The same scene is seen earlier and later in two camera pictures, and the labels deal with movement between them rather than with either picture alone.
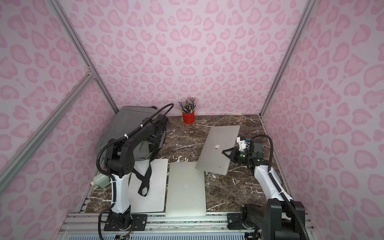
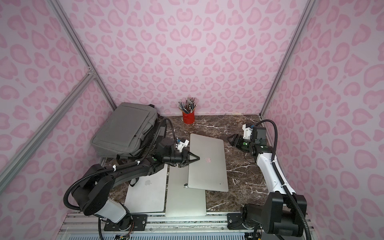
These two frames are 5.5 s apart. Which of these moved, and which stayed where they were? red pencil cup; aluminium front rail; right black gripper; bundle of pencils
Moved: right black gripper
Stayed: bundle of pencils; red pencil cup; aluminium front rail
